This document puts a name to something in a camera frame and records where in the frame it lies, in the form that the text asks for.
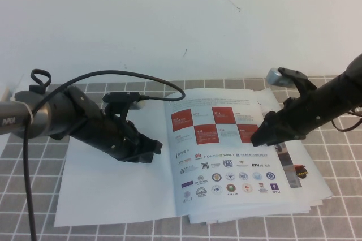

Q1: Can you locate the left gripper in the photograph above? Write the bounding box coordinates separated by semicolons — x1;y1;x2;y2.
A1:
69;102;163;165

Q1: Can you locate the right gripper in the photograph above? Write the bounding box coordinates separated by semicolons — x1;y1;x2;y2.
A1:
250;89;326;148

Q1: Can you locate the white book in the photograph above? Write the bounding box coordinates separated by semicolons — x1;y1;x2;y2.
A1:
53;88;296;221

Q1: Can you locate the brochure with robot photo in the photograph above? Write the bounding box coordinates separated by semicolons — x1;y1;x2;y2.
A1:
188;93;313;223

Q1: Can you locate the white brochure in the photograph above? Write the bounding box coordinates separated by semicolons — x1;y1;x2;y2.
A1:
254;88;334;206
206;199;324;225

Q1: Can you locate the grey checked tablecloth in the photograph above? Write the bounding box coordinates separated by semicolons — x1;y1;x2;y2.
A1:
0;75;362;241

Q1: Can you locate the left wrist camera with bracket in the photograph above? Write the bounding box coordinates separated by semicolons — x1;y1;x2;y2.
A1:
102;91;145;123

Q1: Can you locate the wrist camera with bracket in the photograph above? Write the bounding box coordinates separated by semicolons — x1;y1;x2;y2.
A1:
102;91;145;123
266;67;317;97

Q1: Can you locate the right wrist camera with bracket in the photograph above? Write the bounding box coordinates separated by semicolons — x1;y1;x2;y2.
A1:
266;67;317;97

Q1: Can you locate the right black camera cable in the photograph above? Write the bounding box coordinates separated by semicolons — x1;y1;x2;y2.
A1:
330;106;362;134

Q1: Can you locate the black camera cable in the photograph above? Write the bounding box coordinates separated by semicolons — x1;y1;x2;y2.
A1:
330;106;362;134
24;70;187;241

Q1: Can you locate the left black camera cable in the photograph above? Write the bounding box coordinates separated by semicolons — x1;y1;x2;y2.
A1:
24;70;187;241

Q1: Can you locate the white cable tie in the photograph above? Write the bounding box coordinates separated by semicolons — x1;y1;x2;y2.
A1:
11;96;37;125

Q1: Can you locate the short black cable loop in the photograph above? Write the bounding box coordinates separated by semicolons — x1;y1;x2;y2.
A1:
29;68;52;92

